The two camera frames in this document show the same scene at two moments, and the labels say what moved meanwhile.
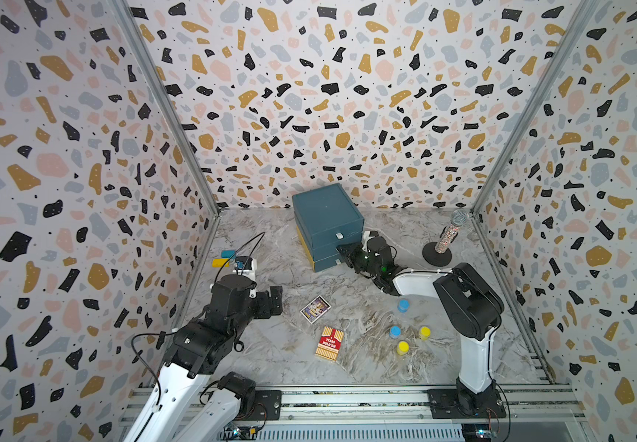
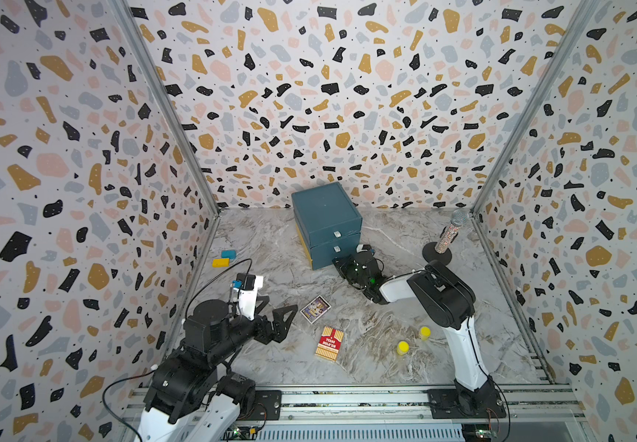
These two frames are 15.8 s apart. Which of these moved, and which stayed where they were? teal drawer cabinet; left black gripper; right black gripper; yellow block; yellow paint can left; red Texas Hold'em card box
Moved: left black gripper; right black gripper
Stayed: yellow block; teal drawer cabinet; red Texas Hold'em card box; yellow paint can left
